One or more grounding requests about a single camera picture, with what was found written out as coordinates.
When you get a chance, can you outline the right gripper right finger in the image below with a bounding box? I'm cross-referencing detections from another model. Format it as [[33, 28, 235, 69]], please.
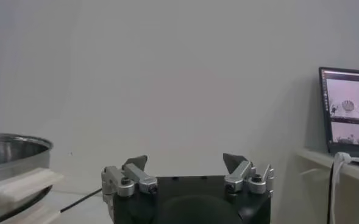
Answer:
[[222, 152, 275, 195]]

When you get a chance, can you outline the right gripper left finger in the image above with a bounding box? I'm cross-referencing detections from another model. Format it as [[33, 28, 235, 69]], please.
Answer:
[[101, 155, 159, 198]]

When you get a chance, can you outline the stainless steel steamer basket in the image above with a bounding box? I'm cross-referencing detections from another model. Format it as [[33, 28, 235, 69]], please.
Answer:
[[0, 132, 65, 224]]

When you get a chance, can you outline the white laptop side table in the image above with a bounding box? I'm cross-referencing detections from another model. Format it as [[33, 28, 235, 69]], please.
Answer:
[[294, 147, 359, 188]]

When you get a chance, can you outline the white electric cooker base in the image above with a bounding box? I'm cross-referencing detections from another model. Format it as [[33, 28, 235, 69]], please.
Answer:
[[0, 202, 62, 224]]

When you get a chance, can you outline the grey open laptop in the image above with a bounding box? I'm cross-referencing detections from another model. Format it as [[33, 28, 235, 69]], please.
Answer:
[[318, 66, 359, 169]]

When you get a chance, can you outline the black cooker power cable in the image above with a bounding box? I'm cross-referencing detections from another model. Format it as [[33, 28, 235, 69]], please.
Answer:
[[59, 187, 103, 213]]

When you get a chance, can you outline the black laptop power cable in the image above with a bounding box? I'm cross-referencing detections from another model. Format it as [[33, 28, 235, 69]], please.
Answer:
[[325, 161, 335, 224]]

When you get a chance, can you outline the white usb cable plug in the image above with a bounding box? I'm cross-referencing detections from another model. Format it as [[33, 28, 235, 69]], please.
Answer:
[[330, 151, 359, 224]]

